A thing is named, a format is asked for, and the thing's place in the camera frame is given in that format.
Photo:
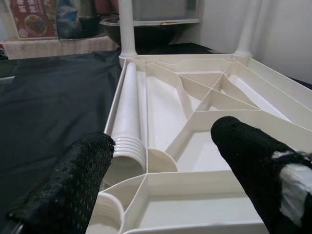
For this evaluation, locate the orange lidded red print box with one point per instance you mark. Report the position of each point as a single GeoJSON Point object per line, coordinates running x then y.
{"type": "Point", "coordinates": [34, 22]}

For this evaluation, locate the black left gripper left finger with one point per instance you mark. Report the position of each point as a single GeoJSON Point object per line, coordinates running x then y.
{"type": "Point", "coordinates": [68, 182]}

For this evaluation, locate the dark plastic bag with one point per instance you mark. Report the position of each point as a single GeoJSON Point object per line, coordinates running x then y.
{"type": "Point", "coordinates": [68, 19]}

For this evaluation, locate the black wok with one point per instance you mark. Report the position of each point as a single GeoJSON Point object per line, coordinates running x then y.
{"type": "Point", "coordinates": [151, 34]}

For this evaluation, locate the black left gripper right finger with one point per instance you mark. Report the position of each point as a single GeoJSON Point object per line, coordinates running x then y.
{"type": "Point", "coordinates": [256, 165]}

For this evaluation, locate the clear plastic storage box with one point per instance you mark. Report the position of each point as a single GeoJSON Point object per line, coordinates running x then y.
{"type": "Point", "coordinates": [158, 9]}

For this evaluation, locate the white plastic children table top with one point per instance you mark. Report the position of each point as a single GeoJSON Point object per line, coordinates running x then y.
{"type": "Point", "coordinates": [190, 182]}

